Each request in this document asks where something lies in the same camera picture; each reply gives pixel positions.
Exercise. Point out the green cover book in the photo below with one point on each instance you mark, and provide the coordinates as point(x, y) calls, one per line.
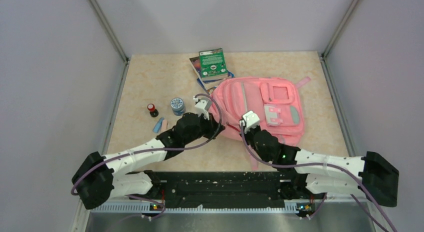
point(212, 65)

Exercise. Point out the pink backpack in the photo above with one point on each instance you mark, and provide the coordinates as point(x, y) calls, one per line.
point(276, 101)

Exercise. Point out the blue treehouse book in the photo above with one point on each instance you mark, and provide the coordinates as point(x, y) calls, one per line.
point(208, 86)

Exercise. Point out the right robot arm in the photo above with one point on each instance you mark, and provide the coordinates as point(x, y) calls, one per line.
point(371, 175)

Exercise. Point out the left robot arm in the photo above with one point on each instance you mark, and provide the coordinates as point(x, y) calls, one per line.
point(102, 177)

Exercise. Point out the blue round jar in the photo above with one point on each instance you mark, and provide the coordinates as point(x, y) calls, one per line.
point(177, 106)

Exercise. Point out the blue correction tape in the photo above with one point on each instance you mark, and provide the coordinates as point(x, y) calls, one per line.
point(158, 125)

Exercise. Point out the red black stamp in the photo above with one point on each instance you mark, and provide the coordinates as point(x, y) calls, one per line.
point(152, 110)

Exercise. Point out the black base bar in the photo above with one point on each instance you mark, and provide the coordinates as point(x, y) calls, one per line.
point(227, 190)

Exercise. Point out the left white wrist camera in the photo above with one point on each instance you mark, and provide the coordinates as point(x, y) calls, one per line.
point(202, 103)

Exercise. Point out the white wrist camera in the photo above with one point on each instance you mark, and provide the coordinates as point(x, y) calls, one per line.
point(249, 120)
point(202, 103)

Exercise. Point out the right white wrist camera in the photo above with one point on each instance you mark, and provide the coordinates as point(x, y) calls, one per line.
point(249, 120)

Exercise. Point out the metal frame rail left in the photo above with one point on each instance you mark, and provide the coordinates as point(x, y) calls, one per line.
point(114, 41)

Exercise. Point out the metal frame rail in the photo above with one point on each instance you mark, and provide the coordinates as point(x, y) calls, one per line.
point(333, 90)
point(114, 41)

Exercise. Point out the metal frame rail right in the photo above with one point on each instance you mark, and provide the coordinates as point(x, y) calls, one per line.
point(333, 90)

